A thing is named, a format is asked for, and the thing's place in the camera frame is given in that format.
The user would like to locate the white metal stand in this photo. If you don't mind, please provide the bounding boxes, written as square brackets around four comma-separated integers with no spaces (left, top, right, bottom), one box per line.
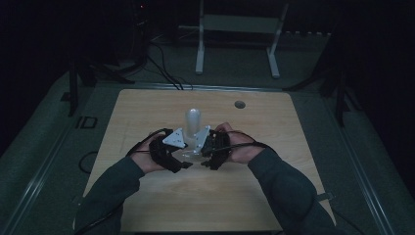
[195,0,290,80]

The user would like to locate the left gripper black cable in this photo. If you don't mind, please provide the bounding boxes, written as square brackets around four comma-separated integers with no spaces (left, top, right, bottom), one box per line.
[125,127,174,158]

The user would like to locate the translucent white bottle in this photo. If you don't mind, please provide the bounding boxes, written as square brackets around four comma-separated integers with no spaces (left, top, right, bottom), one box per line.
[181,108,205,163]

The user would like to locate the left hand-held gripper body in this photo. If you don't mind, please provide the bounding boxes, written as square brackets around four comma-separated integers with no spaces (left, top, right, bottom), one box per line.
[149,127,188,174]

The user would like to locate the black tripod stand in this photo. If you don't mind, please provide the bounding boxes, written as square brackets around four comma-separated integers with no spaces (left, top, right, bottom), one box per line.
[60,55,136,118]
[283,62,363,128]

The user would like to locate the grey tape piece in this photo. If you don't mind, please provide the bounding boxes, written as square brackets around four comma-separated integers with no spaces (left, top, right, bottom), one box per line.
[316,192,337,203]

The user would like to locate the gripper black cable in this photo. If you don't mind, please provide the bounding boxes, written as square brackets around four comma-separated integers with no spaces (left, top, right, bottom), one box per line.
[125,127,174,158]
[208,130,273,155]

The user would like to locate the person's left hand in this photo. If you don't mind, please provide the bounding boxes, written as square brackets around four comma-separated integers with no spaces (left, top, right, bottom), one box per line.
[129,130,166,174]

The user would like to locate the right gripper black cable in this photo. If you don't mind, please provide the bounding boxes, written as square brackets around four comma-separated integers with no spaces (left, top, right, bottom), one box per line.
[208,130,273,155]

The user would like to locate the black floor cables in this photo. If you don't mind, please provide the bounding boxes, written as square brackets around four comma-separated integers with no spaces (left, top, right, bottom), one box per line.
[143,40,194,91]

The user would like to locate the person's right hand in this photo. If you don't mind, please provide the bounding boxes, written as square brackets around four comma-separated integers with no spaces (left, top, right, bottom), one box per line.
[213,121,266,165]

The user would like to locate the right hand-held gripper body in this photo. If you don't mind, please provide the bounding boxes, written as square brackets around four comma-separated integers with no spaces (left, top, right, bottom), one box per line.
[193,124,231,171]

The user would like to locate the black cable loop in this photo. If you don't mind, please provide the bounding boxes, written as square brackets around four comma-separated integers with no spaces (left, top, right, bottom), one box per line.
[77,150,100,174]

